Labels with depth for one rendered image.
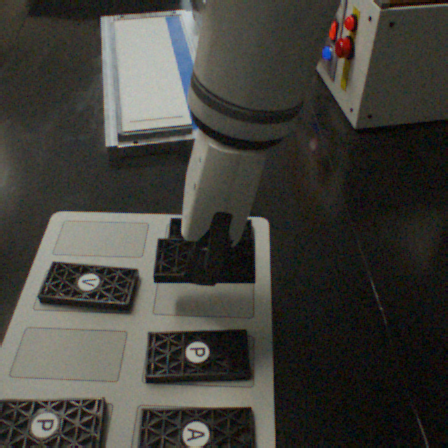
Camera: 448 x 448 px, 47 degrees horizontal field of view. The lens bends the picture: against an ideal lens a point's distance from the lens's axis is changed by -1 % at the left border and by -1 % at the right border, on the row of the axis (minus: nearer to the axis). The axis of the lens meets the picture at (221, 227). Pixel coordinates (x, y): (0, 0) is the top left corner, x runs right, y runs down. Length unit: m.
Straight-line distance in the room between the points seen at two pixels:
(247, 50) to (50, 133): 0.55
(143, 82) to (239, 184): 0.53
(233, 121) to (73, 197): 0.39
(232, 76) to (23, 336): 0.35
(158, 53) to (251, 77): 0.65
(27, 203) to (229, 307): 0.31
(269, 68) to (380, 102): 0.48
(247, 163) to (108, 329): 0.25
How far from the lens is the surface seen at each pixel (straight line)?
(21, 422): 0.51
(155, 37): 1.04
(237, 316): 0.55
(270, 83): 0.34
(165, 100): 0.84
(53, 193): 0.73
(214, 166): 0.37
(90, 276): 0.58
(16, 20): 1.23
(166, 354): 0.51
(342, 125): 0.84
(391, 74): 0.79
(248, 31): 0.33
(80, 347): 0.54
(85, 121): 0.85
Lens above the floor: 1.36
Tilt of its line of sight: 45 degrees down
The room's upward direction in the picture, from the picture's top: straight up
